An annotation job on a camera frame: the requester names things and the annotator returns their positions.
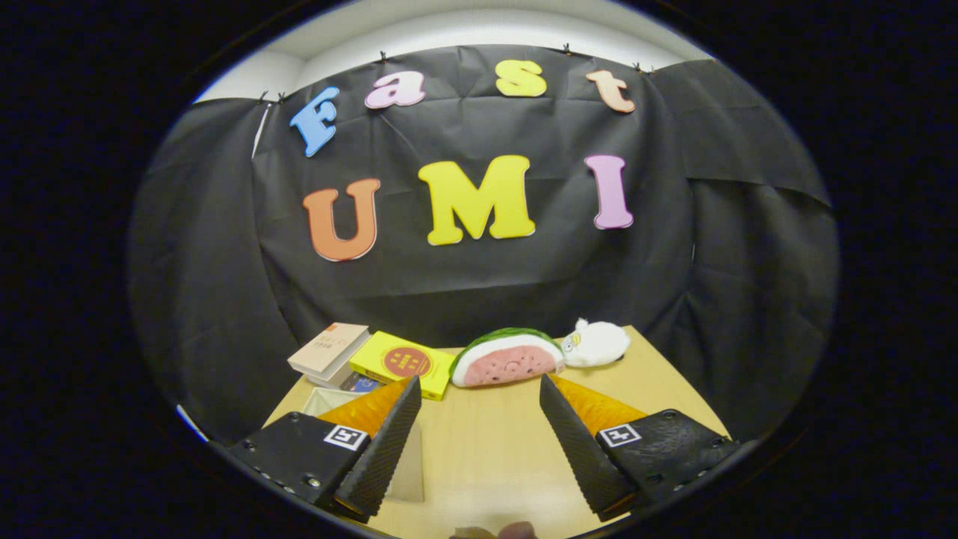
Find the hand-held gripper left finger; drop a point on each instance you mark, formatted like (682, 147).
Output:
(382, 449)

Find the watermelon slice plush toy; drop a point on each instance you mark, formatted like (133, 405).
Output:
(509, 363)

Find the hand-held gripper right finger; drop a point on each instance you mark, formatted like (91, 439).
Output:
(576, 442)

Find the beige cardboard storage box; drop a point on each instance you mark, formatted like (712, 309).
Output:
(408, 471)

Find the blue book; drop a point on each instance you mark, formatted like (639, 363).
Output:
(359, 383)

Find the yellow book with red circle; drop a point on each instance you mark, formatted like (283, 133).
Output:
(404, 361)

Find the white plush toy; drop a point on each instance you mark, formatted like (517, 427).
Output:
(599, 344)

